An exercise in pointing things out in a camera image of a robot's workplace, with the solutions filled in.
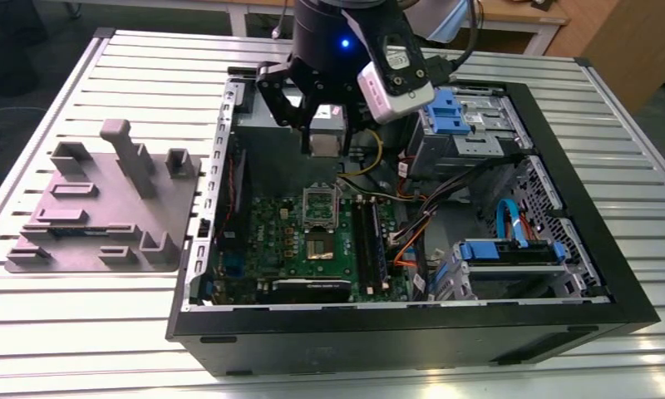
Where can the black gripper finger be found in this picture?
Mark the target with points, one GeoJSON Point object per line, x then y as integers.
{"type": "Point", "coordinates": [274, 91]}
{"type": "Point", "coordinates": [354, 120]}

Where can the silver CPU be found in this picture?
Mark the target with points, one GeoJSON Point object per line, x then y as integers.
{"type": "Point", "coordinates": [326, 145]}

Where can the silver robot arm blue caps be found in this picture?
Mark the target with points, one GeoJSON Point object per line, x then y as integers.
{"type": "Point", "coordinates": [449, 21]}

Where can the blue plastic drive latch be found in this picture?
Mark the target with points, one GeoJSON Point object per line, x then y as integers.
{"type": "Point", "coordinates": [449, 118]}

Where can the grey power supply unit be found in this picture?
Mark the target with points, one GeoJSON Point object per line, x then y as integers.
{"type": "Point", "coordinates": [271, 166]}

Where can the grey metal drive cage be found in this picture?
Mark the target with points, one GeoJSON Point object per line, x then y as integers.
{"type": "Point", "coordinates": [454, 156]}

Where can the green motherboard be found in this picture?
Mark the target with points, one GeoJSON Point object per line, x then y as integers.
{"type": "Point", "coordinates": [271, 224]}

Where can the black RAM slot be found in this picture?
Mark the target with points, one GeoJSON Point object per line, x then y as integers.
{"type": "Point", "coordinates": [358, 245]}

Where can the black RAM stick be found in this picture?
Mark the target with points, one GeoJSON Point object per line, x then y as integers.
{"type": "Point", "coordinates": [378, 245]}

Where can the black table corner cap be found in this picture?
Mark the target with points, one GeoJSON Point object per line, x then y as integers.
{"type": "Point", "coordinates": [582, 62]}
{"type": "Point", "coordinates": [103, 33]}

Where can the grey parts rack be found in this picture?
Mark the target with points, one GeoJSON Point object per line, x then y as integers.
{"type": "Point", "coordinates": [115, 199]}

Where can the hard disk in blue carrier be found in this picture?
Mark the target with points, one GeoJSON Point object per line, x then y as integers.
{"type": "Point", "coordinates": [478, 251]}

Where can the blue VGA port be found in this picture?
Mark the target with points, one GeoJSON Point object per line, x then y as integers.
{"type": "Point", "coordinates": [233, 266]}

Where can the black graphics card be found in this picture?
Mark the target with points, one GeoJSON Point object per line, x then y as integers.
{"type": "Point", "coordinates": [310, 291]}

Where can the grey metal disk bay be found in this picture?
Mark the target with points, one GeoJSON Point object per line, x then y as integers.
{"type": "Point", "coordinates": [517, 269]}

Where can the green RAM stick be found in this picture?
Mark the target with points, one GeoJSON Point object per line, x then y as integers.
{"type": "Point", "coordinates": [79, 232]}

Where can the wooden cabinet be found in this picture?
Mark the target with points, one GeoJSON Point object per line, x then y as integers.
{"type": "Point", "coordinates": [631, 41]}

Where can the black PC case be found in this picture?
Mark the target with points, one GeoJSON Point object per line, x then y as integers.
{"type": "Point", "coordinates": [365, 345]}

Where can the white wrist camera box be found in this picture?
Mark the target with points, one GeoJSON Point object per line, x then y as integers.
{"type": "Point", "coordinates": [398, 83]}

